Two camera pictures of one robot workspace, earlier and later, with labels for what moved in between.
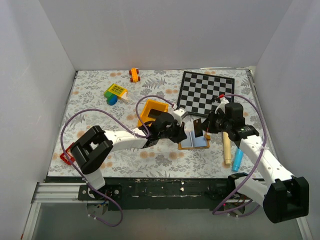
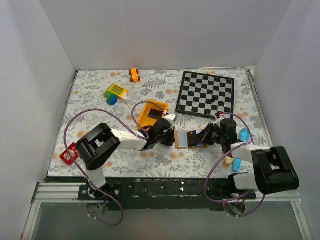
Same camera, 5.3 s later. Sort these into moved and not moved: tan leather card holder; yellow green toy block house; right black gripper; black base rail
Moved: right black gripper
Not moved: black base rail; tan leather card holder; yellow green toy block house
